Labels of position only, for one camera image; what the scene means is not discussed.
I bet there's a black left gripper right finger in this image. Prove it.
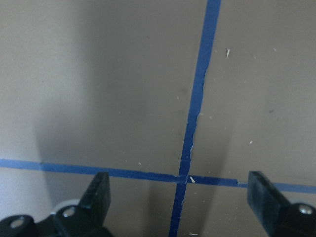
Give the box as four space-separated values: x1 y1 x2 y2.
247 171 291 237

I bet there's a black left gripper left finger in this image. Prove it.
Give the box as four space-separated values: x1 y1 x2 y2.
79 172 110 222

